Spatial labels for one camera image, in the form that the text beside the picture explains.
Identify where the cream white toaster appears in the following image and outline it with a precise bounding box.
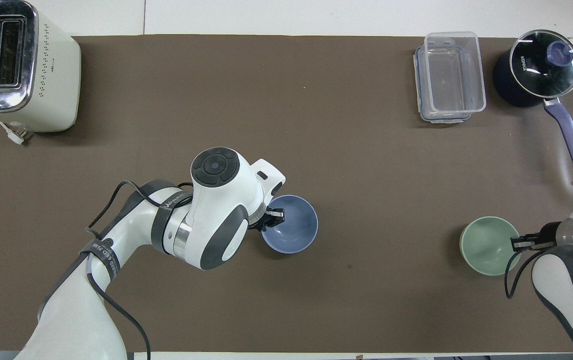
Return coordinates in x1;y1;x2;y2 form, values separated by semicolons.
0;0;82;134

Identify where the dark blue pot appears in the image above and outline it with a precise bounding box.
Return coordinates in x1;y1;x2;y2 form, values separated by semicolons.
492;47;573;169

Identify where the clear plastic container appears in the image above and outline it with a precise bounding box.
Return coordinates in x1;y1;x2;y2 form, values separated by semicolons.
424;31;487;115

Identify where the green bowl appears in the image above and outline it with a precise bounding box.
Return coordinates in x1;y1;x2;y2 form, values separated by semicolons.
459;216;522;277

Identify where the black cable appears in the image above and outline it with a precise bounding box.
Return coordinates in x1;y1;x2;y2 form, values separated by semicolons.
85;181;195;360
504;244;573;300

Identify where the blue-rimmed container lid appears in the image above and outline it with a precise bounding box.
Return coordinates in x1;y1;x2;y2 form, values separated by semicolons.
413;45;473;124

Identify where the glass pot lid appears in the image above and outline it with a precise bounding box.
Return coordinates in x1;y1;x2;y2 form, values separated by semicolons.
509;29;573;99

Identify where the white power plug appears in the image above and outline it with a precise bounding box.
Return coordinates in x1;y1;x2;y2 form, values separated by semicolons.
0;120;28;146

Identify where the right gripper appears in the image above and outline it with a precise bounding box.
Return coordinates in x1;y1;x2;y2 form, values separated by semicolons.
533;222;562;250

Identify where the blue bowl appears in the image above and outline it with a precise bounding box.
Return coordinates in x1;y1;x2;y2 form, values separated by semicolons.
260;194;319;255

